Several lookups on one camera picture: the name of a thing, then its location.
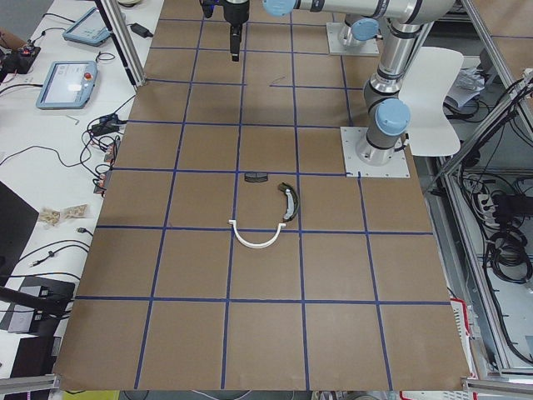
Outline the aluminium frame post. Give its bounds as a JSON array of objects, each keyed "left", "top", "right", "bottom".
[{"left": 94, "top": 0, "right": 146, "bottom": 88}]

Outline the white plastic chair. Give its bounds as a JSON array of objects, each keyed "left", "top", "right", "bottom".
[{"left": 399, "top": 47, "right": 463, "bottom": 157}]

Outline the dark grey brake pad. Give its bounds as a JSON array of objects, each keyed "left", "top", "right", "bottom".
[{"left": 244, "top": 172, "right": 268, "bottom": 183}]

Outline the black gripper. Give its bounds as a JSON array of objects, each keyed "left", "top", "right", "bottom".
[{"left": 222, "top": 0, "right": 250, "bottom": 62}]

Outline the brown grid paper mat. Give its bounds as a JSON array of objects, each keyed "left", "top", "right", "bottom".
[{"left": 55, "top": 1, "right": 469, "bottom": 391}]

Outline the teach pendant tablet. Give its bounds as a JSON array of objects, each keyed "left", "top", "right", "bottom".
[
  {"left": 62, "top": 7, "right": 110, "bottom": 47},
  {"left": 36, "top": 60, "right": 98, "bottom": 110}
]

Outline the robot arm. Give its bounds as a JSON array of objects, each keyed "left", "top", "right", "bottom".
[
  {"left": 262, "top": 1, "right": 453, "bottom": 166},
  {"left": 338, "top": 14, "right": 380, "bottom": 48}
]

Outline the black power adapter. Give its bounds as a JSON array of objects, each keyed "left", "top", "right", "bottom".
[{"left": 130, "top": 22, "right": 153, "bottom": 38}]

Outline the white curved plastic bracket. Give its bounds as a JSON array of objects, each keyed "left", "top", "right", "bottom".
[{"left": 227, "top": 219, "right": 286, "bottom": 250}]

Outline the curved brake shoe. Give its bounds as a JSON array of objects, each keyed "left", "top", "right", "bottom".
[{"left": 277, "top": 182, "right": 300, "bottom": 223}]

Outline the near teach pendant tablet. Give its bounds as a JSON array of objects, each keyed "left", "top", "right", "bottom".
[{"left": 36, "top": 60, "right": 98, "bottom": 110}]

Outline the far teach pendant tablet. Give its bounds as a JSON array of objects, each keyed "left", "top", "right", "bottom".
[{"left": 62, "top": 7, "right": 110, "bottom": 47}]

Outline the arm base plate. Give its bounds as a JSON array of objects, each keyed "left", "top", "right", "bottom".
[
  {"left": 341, "top": 127, "right": 410, "bottom": 178},
  {"left": 326, "top": 22, "right": 380, "bottom": 57}
]

